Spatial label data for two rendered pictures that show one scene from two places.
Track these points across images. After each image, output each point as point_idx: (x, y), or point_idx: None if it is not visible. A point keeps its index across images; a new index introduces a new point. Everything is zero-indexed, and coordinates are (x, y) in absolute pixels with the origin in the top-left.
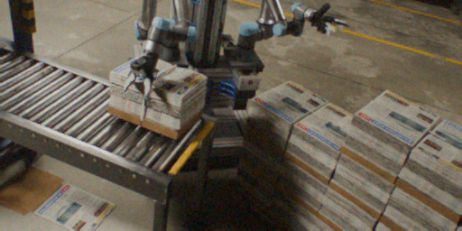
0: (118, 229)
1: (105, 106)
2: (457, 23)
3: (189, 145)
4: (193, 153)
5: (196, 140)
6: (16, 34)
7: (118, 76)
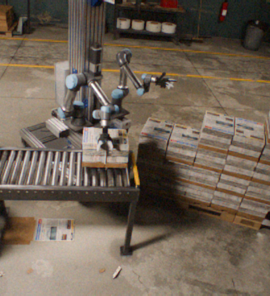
0: (86, 230)
1: (73, 164)
2: (180, 50)
3: (98, 171)
4: None
5: (134, 164)
6: None
7: (88, 144)
